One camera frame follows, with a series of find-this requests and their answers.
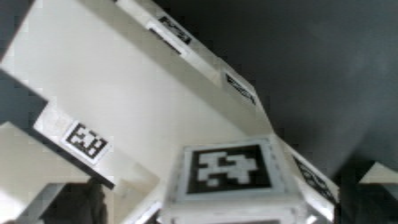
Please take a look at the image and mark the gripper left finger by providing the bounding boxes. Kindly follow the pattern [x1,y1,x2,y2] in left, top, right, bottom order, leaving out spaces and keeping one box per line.
[17,179,109,224]

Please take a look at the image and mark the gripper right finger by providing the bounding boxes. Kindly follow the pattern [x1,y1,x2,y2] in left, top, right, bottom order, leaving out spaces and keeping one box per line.
[335,182,398,224]

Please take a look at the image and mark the white tagged cube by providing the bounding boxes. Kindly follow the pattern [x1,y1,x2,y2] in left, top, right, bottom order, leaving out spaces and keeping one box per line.
[159,134,310,224]

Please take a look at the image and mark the white chair back frame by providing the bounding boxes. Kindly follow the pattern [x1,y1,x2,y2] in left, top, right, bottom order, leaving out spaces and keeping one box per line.
[0,0,344,224]

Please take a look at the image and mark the white chair seat part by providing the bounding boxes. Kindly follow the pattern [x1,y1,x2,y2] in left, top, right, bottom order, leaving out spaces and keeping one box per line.
[116,0,272,131]

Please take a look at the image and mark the white U-shaped fence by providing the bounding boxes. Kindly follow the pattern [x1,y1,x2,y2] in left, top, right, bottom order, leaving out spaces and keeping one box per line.
[360,162,398,185]

